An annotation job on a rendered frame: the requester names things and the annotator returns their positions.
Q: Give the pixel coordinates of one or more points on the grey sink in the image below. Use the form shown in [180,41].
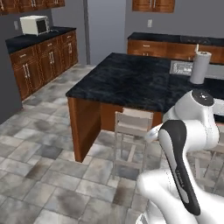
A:
[180,67]

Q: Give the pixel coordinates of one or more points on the white microwave oven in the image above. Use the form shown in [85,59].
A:
[32,25]

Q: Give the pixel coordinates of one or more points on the brown wall cupboards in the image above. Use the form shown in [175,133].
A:
[17,5]

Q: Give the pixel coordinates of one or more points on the kitchen island with black top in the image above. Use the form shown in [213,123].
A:
[125,80]

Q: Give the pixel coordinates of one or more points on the white paper towel roll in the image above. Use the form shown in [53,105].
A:
[200,68]

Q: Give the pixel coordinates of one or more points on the brown wall cupboard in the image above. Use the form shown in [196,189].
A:
[153,5]

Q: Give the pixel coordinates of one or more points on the pale wooden stool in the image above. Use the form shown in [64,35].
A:
[217,163]
[132,125]

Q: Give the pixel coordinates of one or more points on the white wall socket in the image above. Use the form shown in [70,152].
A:
[149,23]
[15,25]

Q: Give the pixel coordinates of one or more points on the brown base cupboard run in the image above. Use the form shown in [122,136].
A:
[43,59]

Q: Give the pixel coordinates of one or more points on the brown cupboard run with hob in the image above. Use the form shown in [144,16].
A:
[157,48]

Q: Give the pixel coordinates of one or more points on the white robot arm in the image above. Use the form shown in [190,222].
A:
[186,163]

